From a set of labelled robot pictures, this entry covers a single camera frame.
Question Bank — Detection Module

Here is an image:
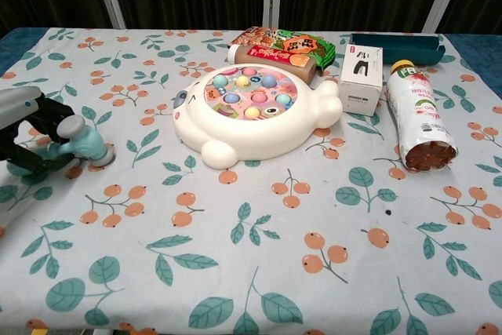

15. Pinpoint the teal grey toy hammer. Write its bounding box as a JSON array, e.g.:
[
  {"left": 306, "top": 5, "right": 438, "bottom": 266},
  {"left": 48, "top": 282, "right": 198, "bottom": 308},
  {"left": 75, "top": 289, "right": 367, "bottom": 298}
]
[{"left": 6, "top": 115, "right": 117, "bottom": 177}]

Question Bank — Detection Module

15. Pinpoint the orange green snack bag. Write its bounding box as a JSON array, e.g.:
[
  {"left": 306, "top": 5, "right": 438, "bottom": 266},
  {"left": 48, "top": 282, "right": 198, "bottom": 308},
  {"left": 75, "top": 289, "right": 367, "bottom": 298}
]
[{"left": 228, "top": 27, "right": 337, "bottom": 75}]

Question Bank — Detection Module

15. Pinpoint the white box with trousers print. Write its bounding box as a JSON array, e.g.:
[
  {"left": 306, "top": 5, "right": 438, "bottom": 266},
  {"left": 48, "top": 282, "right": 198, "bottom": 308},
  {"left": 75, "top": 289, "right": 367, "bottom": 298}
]
[{"left": 338, "top": 43, "right": 384, "bottom": 117}]

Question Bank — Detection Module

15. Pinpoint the white labelled bottle yellow cap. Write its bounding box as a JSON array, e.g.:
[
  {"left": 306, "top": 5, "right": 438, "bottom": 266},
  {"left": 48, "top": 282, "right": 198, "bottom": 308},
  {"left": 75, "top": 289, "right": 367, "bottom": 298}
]
[{"left": 386, "top": 59, "right": 459, "bottom": 173}]

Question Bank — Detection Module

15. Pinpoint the white whack-a-mole toy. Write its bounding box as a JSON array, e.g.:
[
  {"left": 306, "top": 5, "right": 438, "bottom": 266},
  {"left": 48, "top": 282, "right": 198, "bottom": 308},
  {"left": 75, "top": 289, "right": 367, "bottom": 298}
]
[{"left": 172, "top": 66, "right": 343, "bottom": 171}]

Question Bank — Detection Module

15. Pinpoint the floral leaf fruit tablecloth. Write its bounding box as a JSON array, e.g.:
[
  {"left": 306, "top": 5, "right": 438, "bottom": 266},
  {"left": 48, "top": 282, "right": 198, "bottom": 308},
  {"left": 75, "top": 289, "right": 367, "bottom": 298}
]
[{"left": 0, "top": 27, "right": 502, "bottom": 335}]

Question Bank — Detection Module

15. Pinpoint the brown drink bottle red label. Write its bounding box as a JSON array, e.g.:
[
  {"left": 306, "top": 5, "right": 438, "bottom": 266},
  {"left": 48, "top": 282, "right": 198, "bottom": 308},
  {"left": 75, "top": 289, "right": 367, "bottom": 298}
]
[{"left": 227, "top": 43, "right": 318, "bottom": 86}]

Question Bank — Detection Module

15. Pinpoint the teal plastic rack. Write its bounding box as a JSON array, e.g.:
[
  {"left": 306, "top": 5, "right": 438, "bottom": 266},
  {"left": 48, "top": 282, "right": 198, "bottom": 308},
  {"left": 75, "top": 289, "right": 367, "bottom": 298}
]
[{"left": 350, "top": 32, "right": 447, "bottom": 66}]

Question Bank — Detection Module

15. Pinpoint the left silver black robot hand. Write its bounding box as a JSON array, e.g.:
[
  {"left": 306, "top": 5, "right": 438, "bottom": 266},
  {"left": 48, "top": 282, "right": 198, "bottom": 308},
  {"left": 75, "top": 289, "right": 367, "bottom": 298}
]
[{"left": 0, "top": 86, "right": 75, "bottom": 176}]

